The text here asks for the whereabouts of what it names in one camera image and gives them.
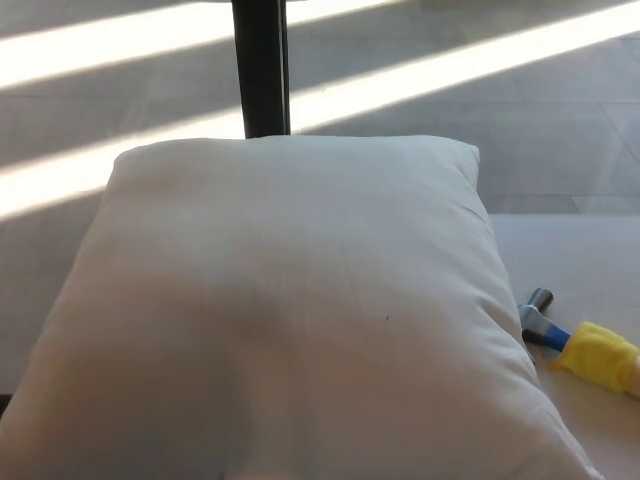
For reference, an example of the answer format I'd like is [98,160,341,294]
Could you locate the white square pillow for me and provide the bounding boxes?
[0,133,609,480]

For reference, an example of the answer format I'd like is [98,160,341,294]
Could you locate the yellow cloth wrap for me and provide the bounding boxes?
[549,320,640,397]

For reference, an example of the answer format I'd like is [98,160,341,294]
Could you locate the black vertical post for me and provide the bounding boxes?
[230,0,293,140]

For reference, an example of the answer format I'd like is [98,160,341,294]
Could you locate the claw hammer with blue neck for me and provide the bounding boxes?
[519,287,640,401]

